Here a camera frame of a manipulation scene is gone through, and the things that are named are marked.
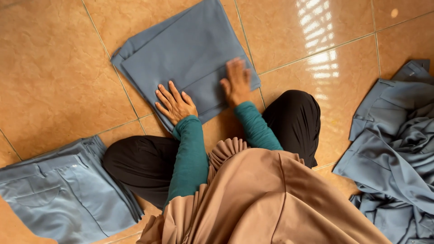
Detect person's beige headscarf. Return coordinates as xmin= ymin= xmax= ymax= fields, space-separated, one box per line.
xmin=136 ymin=137 xmax=393 ymax=244

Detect person's black trousers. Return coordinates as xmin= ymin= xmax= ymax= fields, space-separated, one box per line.
xmin=102 ymin=89 xmax=321 ymax=210

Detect stack of folded grey-blue trousers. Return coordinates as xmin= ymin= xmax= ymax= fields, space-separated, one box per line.
xmin=0 ymin=135 xmax=145 ymax=244

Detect heap of unfolded grey-blue trousers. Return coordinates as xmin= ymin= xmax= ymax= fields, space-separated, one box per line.
xmin=332 ymin=60 xmax=434 ymax=244

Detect person's left hand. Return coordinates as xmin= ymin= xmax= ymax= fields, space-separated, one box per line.
xmin=155 ymin=80 xmax=198 ymax=126

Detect person's right hand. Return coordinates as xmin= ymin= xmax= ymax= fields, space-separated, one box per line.
xmin=220 ymin=57 xmax=252 ymax=109

